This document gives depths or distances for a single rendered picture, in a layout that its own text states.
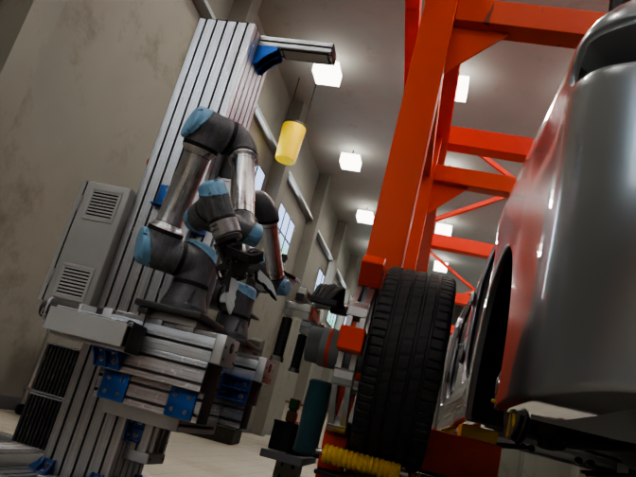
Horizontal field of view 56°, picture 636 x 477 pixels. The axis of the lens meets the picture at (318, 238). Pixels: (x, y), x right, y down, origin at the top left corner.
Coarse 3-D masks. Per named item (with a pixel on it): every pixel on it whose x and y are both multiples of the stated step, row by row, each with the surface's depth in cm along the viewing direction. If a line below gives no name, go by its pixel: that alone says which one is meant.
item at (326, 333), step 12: (312, 336) 210; (324, 336) 209; (336, 336) 209; (312, 348) 209; (324, 348) 207; (336, 348) 207; (312, 360) 211; (324, 360) 208; (336, 360) 207; (348, 360) 206; (360, 360) 206; (360, 372) 209
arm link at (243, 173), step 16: (240, 128) 195; (240, 144) 193; (240, 160) 190; (256, 160) 195; (240, 176) 184; (240, 192) 179; (240, 208) 175; (240, 224) 170; (256, 224) 173; (240, 240) 172; (256, 240) 173
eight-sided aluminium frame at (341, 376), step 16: (352, 304) 191; (368, 304) 192; (352, 320) 191; (368, 336) 236; (336, 368) 185; (352, 368) 184; (336, 384) 185; (352, 384) 184; (336, 400) 190; (336, 416) 194; (352, 416) 217; (336, 432) 194
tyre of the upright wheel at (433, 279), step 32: (384, 288) 191; (416, 288) 192; (448, 288) 193; (384, 320) 183; (416, 320) 182; (448, 320) 182; (384, 352) 179; (416, 352) 177; (384, 384) 177; (416, 384) 176; (384, 416) 179; (416, 416) 176; (352, 448) 191; (384, 448) 184; (416, 448) 180
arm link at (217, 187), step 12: (216, 180) 158; (204, 192) 157; (216, 192) 157; (228, 192) 160; (204, 204) 158; (216, 204) 157; (228, 204) 158; (204, 216) 161; (216, 216) 156; (228, 216) 157
